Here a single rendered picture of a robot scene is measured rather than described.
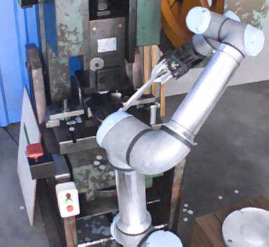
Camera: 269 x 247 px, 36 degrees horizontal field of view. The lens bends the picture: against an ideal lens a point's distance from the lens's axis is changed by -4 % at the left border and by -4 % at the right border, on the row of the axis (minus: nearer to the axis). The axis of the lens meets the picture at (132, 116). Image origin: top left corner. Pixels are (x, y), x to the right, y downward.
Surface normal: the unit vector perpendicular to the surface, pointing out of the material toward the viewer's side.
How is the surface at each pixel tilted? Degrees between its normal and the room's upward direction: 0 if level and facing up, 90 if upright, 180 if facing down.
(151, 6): 90
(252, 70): 90
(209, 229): 0
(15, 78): 90
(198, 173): 0
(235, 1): 92
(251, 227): 0
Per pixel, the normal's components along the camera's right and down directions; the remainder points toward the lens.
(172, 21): -0.25, -0.48
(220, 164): 0.01, -0.84
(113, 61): 0.33, 0.52
